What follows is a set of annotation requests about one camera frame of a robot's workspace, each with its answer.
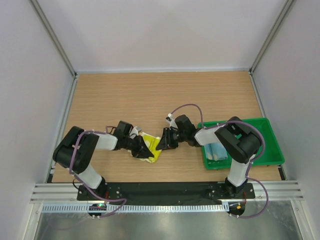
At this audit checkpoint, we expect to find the blue polka dot towel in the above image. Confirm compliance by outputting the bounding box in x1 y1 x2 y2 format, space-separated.
204 143 228 161

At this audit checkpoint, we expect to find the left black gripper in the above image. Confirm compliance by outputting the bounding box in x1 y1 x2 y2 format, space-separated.
122 134 154 159

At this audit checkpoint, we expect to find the aluminium frame post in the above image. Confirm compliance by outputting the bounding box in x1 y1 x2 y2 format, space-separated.
249 0 296 75
28 0 78 79

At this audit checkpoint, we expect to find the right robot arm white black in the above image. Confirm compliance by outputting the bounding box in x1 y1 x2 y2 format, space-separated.
156 114 266 198

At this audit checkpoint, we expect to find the perforated metal cable rail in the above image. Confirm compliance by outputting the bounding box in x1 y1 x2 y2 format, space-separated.
41 202 229 214

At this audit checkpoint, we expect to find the yellow green printed towel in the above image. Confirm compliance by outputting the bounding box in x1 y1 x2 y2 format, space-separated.
128 126 162 164

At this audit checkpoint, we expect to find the green plastic tray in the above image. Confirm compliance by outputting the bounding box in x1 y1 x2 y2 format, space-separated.
201 118 285 170

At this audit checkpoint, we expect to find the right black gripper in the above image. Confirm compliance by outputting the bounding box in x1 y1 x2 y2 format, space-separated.
156 127 187 151

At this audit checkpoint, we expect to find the right aluminium frame post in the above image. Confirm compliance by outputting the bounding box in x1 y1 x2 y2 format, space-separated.
249 0 296 75

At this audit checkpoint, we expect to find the left aluminium frame post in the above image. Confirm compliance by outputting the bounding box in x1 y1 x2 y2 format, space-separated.
28 0 78 79

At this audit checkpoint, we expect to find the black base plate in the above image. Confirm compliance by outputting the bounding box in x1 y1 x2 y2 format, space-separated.
76 181 256 206

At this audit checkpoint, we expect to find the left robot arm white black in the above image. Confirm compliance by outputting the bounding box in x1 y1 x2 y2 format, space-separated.
52 121 155 200

